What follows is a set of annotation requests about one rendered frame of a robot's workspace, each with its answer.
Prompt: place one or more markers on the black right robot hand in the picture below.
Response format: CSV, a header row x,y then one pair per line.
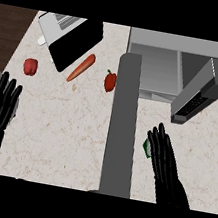
x,y
165,165

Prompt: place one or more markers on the green and white milk carton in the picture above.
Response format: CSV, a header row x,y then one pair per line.
x,y
147,149

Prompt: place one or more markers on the grey microwave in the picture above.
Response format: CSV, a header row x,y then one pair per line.
x,y
185,72

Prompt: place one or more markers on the red bell pepper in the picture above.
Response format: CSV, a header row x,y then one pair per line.
x,y
30,66
110,81

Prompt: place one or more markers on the orange carrot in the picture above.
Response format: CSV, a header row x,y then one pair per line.
x,y
81,67

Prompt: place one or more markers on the white and black toaster oven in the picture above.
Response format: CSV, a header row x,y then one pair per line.
x,y
69,39

